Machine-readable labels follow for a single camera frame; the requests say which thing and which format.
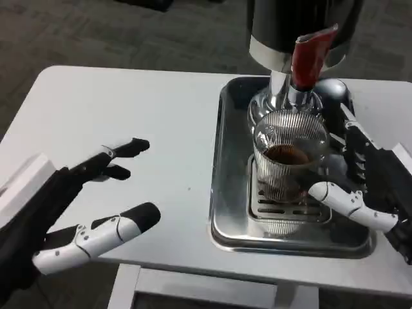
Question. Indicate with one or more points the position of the clear ribbed glass cup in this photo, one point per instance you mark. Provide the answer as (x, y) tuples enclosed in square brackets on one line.
[(273, 180)]

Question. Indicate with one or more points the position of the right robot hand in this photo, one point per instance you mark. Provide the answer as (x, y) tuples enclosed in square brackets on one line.
[(386, 180)]

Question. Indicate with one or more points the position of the steel drip tray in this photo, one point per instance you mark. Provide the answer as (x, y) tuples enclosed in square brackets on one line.
[(231, 193)]

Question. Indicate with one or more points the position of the slotted steel drip grid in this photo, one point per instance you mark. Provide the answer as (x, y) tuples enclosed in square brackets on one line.
[(289, 211)]

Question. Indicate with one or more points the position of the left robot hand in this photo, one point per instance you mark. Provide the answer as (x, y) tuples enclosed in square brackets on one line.
[(32, 206)]

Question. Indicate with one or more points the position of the red tap lever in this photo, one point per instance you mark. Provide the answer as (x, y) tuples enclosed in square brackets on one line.
[(309, 61)]

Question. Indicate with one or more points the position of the white table frame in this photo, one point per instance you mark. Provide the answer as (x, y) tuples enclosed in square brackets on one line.
[(125, 286)]

